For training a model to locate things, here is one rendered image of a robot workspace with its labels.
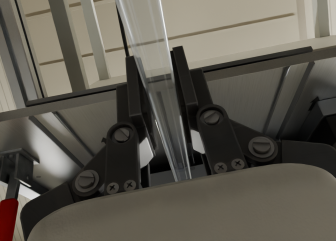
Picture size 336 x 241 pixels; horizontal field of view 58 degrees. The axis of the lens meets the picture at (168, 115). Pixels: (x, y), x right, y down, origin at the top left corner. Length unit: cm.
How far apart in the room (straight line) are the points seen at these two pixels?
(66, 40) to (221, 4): 227
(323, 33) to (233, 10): 188
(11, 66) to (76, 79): 16
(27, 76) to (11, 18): 9
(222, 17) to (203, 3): 21
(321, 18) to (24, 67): 79
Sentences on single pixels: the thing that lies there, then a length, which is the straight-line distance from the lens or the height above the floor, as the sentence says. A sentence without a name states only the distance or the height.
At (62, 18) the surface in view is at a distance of 65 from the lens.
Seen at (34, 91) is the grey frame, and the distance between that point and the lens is 53.
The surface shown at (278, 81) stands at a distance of 29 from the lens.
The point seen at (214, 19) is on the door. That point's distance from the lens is 281.
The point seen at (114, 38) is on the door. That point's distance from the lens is 291.
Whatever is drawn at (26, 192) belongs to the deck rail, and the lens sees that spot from 43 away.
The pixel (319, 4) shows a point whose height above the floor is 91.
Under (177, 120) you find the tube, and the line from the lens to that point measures 16.
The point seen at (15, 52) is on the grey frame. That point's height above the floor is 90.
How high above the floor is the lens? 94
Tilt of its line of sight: 13 degrees up
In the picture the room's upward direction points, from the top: 169 degrees clockwise
